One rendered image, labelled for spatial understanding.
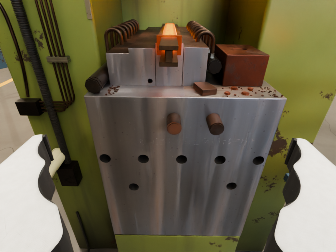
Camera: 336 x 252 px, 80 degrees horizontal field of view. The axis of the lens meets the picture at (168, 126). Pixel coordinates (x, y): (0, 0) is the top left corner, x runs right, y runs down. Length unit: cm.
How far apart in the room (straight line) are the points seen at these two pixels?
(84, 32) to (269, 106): 46
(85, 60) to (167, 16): 41
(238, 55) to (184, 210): 41
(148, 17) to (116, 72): 49
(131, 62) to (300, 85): 47
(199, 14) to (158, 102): 57
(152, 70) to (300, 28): 39
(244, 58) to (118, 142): 31
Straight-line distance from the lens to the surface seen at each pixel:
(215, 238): 71
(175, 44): 32
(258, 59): 45
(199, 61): 42
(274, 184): 90
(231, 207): 60
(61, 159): 75
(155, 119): 40
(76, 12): 59
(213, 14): 90
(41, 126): 76
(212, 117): 39
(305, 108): 73
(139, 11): 90
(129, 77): 44
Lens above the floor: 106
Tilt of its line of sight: 31 degrees down
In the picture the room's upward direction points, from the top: 1 degrees clockwise
